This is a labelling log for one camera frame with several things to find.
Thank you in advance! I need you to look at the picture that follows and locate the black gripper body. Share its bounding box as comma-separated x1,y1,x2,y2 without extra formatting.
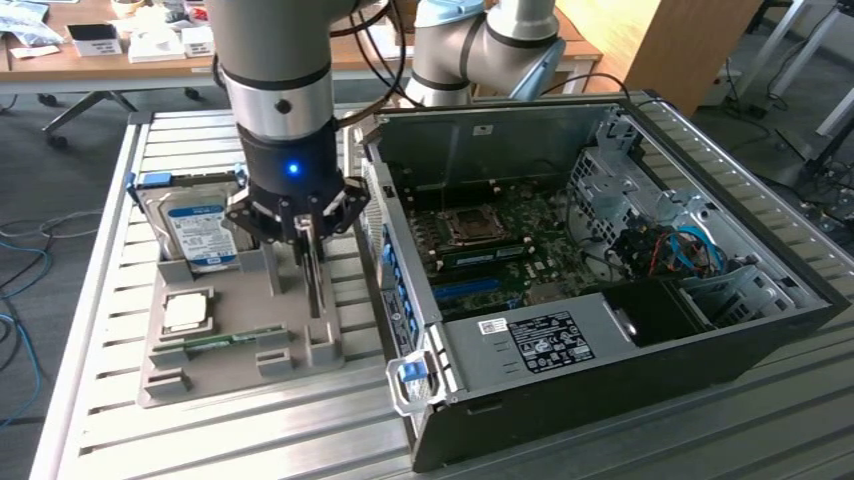
236,117,350,202

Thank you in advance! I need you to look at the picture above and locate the green graphics card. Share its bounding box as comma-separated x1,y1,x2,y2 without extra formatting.
292,213,330,320

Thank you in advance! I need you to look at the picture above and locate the hard disk with blue rails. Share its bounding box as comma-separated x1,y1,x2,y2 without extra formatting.
126,164,252,274

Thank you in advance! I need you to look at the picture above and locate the grey parts rack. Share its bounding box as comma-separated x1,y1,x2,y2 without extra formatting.
136,239,348,410

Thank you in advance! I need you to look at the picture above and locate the metal CPU socket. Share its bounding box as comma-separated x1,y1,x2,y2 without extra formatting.
444,207,509,246

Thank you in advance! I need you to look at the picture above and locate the silver CPU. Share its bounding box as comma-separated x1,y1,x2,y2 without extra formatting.
163,294,210,332

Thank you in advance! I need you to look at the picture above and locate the green RAM stick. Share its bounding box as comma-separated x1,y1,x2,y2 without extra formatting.
156,324,286,352
443,244,526,269

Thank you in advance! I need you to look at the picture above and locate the blue expansion slot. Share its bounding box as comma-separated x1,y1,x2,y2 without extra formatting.
432,277,502,302

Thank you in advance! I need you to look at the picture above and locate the small white labelled box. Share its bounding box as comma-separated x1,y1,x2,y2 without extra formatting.
180,25,216,59

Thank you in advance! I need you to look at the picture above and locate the flat white box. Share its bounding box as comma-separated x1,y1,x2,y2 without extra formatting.
127,29,187,64

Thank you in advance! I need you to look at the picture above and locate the green motherboard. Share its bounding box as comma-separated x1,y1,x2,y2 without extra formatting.
406,187,609,321

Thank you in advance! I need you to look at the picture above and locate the wooden desk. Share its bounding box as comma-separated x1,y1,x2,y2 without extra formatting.
0,0,606,149

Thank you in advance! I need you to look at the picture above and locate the grey power supply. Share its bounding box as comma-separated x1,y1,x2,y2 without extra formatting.
443,292,635,391

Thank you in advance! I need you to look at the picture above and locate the white box with black inside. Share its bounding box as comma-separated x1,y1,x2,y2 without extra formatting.
66,23,124,58

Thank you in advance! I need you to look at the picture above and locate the metal disk bay cage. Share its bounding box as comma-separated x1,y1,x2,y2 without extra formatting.
573,147,675,241

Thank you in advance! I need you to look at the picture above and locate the white paper slip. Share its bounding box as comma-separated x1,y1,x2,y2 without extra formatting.
9,45,62,61

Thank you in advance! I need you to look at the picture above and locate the clear plastic bag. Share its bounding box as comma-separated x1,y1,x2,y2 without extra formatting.
0,0,52,46

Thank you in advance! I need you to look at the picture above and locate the black open PC case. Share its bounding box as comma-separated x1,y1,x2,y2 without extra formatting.
343,89,853,474

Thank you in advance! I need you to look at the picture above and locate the wooden cabinet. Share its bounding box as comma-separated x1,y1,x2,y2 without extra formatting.
554,0,766,117

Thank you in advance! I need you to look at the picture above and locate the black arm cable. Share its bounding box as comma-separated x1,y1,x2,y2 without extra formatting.
346,0,420,109

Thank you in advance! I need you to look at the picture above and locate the grey floor cable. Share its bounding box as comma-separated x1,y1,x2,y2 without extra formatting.
0,208,106,240

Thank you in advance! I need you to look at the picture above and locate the blue floor cable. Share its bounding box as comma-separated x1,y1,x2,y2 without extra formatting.
0,239,54,429

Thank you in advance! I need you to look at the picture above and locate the black power cable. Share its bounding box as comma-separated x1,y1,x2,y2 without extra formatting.
559,72,635,101

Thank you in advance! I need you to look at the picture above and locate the blue disk wire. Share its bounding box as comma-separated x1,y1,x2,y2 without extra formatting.
666,225,727,275

